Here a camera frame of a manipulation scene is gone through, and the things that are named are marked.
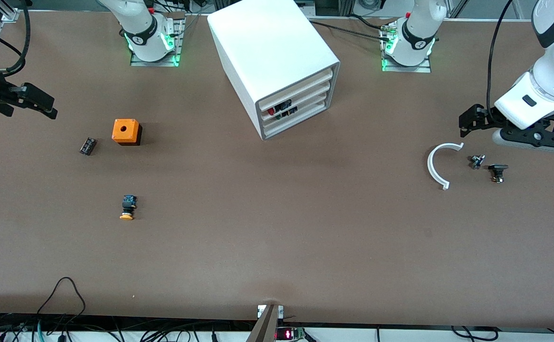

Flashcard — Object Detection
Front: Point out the yellow mushroom push button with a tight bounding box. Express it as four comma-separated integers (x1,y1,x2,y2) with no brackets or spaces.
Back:
119,194,138,221

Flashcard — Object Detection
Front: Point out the white plastic drawer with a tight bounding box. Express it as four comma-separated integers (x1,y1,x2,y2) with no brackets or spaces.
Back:
264,102,328,138
261,81,331,119
263,93,329,128
258,68,334,109

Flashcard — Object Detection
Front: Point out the red mushroom push button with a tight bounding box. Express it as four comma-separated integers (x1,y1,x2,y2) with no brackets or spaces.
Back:
267,98,293,117

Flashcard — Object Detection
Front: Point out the small device with red light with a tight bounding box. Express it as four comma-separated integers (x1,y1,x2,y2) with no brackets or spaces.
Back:
276,327,306,341

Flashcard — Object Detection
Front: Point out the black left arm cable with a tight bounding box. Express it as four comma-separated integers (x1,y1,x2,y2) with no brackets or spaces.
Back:
486,0,516,119

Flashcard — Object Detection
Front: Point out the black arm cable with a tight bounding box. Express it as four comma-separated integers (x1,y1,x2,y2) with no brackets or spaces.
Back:
0,0,32,77
486,0,516,119

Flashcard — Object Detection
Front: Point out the small black switch part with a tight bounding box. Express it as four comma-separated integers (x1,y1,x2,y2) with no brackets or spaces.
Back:
488,164,509,184

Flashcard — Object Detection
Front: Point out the white curved plastic bracket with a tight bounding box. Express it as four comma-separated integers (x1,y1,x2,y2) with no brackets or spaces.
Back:
427,142,464,190

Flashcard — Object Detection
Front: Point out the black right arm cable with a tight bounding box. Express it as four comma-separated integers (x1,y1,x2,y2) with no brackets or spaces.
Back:
0,0,32,77

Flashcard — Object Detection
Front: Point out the orange button enclosure box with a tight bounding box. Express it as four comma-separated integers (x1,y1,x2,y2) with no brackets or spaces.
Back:
112,119,143,146

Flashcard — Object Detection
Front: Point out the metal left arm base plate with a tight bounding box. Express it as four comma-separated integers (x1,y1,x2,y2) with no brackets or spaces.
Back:
381,56,432,74

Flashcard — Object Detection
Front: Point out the black cable on table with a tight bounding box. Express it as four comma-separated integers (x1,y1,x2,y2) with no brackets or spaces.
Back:
308,19,392,42

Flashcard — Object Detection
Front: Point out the thin black looped cable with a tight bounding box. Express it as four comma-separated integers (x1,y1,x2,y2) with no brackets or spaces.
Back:
36,277,87,318

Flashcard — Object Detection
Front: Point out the black cable below table edge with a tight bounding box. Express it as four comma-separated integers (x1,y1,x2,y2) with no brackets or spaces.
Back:
450,325,499,342

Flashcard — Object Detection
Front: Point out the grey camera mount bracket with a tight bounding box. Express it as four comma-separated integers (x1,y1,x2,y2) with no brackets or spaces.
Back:
246,304,285,342

